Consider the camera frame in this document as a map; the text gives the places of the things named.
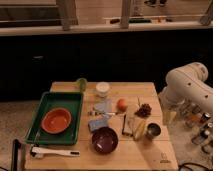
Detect green plastic tray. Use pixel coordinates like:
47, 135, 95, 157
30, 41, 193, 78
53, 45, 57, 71
25, 92, 83, 145

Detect red orange apple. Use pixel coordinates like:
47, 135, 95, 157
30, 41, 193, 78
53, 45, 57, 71
117, 99, 128, 112

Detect grey cloth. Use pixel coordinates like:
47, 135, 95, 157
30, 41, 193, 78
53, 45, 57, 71
94, 99, 112, 113

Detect white black brush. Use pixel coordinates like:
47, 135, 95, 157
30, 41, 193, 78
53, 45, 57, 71
31, 147, 80, 157

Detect wooden block with dark edge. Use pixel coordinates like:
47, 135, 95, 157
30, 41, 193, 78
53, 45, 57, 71
122, 114, 135, 137

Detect white cup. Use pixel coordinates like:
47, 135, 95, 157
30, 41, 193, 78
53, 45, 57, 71
96, 82, 110, 97

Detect orange bowl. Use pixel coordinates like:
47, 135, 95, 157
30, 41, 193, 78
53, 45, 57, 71
41, 108, 72, 134

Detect black chair back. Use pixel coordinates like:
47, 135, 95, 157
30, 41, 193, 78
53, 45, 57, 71
11, 139, 22, 171

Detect brown pine cone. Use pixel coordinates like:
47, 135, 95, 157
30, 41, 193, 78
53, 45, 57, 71
135, 103, 152, 118

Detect green cup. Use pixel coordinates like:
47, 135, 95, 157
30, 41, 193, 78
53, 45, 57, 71
76, 78, 87, 92

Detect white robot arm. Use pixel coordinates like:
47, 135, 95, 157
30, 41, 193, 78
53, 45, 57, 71
158, 62, 213, 125

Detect dark purple bowl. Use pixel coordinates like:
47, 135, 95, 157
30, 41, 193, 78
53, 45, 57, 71
92, 127, 118, 155

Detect silver utensil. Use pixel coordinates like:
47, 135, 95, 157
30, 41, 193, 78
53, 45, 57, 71
88, 111, 117, 116

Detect metal cup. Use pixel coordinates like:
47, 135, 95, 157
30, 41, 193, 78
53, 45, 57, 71
146, 123, 161, 140

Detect blue sponge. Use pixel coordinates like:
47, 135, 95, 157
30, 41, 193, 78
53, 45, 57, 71
88, 119, 108, 132

